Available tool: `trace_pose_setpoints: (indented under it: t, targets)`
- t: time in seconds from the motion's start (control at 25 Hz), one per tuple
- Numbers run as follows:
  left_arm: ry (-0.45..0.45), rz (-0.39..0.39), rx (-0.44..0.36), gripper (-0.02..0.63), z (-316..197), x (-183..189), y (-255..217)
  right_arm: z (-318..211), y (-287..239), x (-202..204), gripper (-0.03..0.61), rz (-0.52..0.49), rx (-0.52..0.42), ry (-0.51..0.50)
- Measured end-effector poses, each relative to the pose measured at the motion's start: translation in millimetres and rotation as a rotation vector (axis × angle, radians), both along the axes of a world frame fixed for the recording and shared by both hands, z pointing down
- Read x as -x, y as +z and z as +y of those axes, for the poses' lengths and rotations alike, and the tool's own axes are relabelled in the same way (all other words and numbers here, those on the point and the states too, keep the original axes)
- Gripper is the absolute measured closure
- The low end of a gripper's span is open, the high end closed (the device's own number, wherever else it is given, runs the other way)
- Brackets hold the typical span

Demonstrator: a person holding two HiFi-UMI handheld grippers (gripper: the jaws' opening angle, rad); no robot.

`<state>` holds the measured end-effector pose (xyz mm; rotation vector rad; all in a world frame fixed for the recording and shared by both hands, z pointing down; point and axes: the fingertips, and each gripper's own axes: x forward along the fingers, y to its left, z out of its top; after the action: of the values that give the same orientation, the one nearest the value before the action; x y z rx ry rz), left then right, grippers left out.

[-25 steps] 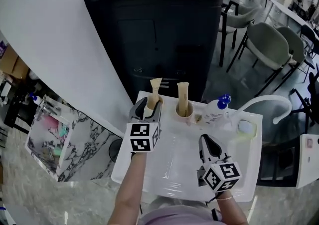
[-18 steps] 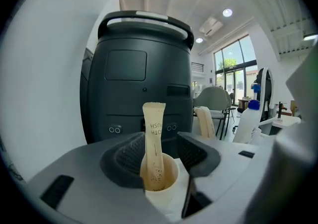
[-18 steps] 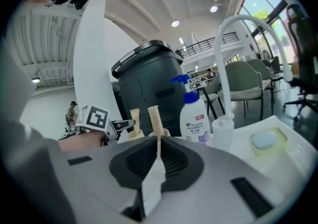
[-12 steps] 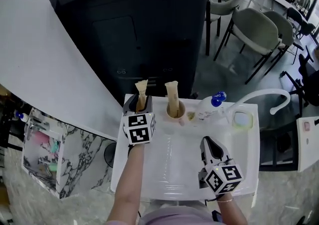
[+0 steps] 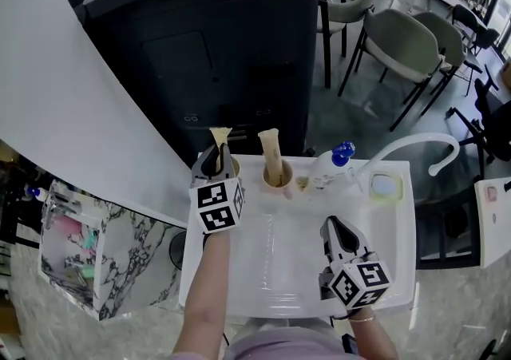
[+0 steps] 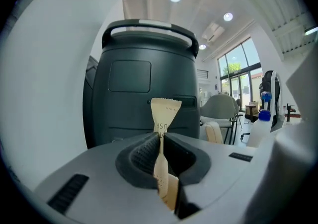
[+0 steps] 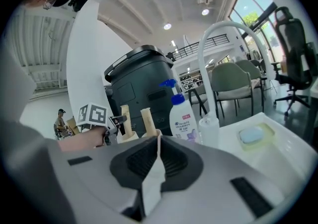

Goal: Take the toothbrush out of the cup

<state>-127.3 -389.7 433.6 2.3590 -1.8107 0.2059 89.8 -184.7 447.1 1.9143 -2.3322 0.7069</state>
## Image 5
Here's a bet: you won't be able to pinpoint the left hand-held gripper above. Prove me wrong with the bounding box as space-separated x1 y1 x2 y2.
188 143 246 235

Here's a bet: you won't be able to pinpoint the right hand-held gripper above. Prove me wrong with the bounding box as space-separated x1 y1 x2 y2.
318 216 394 310

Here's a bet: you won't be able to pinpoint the beige toothpaste tube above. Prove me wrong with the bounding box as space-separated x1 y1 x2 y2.
208 126 234 174
256 128 286 188

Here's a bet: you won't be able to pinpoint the person's right forearm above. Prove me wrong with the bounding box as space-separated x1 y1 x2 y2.
346 305 401 360

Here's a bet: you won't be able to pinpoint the person's left forearm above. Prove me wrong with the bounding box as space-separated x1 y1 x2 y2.
171 229 233 360

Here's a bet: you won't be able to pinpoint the white sink basin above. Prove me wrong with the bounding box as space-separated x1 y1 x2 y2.
177 153 418 319

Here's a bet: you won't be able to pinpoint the white pump bottle blue cap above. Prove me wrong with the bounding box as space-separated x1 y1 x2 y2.
308 140 357 192

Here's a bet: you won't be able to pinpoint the pale blue soap bar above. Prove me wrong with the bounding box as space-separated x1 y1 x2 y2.
371 174 397 194

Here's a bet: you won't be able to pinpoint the person's grey trousers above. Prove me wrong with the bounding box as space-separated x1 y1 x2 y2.
239 315 337 342

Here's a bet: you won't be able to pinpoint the black pouch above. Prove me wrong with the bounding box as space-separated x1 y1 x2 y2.
342 332 361 356

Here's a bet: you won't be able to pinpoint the large black appliance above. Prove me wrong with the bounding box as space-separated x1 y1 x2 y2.
61 0 321 164

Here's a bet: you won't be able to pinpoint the marble pattern cabinet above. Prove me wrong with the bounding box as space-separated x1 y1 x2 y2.
38 177 189 322

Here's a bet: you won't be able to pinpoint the person's lilac shirt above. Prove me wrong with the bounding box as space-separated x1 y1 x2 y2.
171 334 369 360

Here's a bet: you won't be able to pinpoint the white curved faucet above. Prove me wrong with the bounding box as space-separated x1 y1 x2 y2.
348 132 461 196

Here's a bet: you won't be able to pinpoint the white machine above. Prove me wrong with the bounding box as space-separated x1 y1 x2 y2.
473 176 511 271

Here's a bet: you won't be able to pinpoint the small white pump bottle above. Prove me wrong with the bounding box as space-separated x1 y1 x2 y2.
23 185 51 204

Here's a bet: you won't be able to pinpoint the black office chair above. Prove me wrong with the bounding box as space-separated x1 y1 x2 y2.
445 64 511 180

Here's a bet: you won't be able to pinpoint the green padded chair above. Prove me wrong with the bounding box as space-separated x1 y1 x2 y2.
318 0 385 91
338 8 445 133
412 10 467 117

